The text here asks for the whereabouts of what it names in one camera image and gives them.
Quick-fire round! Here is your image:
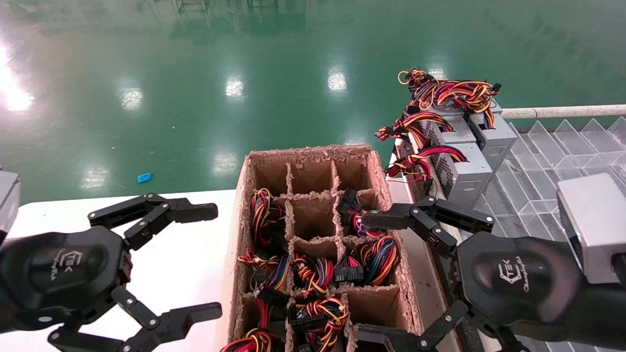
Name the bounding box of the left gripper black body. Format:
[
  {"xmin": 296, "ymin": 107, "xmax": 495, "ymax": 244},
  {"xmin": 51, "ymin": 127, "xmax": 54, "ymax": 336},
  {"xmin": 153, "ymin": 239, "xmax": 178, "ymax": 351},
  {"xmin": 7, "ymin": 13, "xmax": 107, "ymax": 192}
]
[{"xmin": 0, "ymin": 226, "xmax": 134, "ymax": 334}]

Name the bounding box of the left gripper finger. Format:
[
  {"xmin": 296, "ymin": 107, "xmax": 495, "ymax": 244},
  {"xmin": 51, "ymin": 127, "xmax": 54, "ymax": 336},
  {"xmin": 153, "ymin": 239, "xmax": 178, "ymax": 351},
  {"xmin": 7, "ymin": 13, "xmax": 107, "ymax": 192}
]
[
  {"xmin": 47, "ymin": 286, "xmax": 223, "ymax": 352},
  {"xmin": 88, "ymin": 193, "xmax": 219, "ymax": 251}
]

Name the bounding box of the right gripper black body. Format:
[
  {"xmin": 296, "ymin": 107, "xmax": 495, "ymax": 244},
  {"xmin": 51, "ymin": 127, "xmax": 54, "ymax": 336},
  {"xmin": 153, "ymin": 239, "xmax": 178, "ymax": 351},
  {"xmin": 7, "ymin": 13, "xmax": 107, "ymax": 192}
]
[{"xmin": 456, "ymin": 231, "xmax": 595, "ymax": 338}]

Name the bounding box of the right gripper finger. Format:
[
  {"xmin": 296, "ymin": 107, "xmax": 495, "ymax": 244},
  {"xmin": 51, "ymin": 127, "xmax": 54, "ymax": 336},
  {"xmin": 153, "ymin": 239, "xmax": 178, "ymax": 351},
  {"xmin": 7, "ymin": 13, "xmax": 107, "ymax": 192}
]
[
  {"xmin": 352, "ymin": 299, "xmax": 531, "ymax": 352},
  {"xmin": 361, "ymin": 197, "xmax": 495, "ymax": 257}
]

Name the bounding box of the grey power supply with cables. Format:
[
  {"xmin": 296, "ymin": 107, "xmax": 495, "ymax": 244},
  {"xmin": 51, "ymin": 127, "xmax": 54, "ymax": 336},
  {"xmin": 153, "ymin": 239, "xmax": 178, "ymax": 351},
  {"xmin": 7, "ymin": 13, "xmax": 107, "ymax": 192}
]
[
  {"xmin": 336, "ymin": 188, "xmax": 387, "ymax": 239},
  {"xmin": 384, "ymin": 144, "xmax": 493, "ymax": 207},
  {"xmin": 292, "ymin": 254, "xmax": 336, "ymax": 297},
  {"xmin": 467, "ymin": 110, "xmax": 518, "ymax": 169},
  {"xmin": 221, "ymin": 286, "xmax": 290, "ymax": 352},
  {"xmin": 376, "ymin": 111, "xmax": 479, "ymax": 150},
  {"xmin": 238, "ymin": 247, "xmax": 292, "ymax": 294},
  {"xmin": 250, "ymin": 188, "xmax": 288, "ymax": 247},
  {"xmin": 288, "ymin": 296, "xmax": 350, "ymax": 352},
  {"xmin": 334, "ymin": 236, "xmax": 402, "ymax": 287},
  {"xmin": 398, "ymin": 67, "xmax": 502, "ymax": 118}
]

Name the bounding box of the cardboard box with dividers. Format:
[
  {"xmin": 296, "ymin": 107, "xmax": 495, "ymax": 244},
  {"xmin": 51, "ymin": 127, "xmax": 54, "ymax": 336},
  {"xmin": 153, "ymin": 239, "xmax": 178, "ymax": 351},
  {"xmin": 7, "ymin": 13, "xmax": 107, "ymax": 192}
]
[{"xmin": 215, "ymin": 144, "xmax": 426, "ymax": 352}]

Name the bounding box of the clear acrylic divided tray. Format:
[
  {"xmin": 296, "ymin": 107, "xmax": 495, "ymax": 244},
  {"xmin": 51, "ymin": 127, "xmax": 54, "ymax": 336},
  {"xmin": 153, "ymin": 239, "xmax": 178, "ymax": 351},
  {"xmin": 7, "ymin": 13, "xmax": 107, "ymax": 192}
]
[{"xmin": 473, "ymin": 116, "xmax": 626, "ymax": 352}]

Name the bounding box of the left wrist grey camera box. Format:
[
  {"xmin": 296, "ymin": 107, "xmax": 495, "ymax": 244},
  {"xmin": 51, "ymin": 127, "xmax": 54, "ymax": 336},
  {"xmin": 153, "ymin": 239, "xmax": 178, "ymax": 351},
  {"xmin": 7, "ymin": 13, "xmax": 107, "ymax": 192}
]
[{"xmin": 0, "ymin": 170, "xmax": 21, "ymax": 245}]

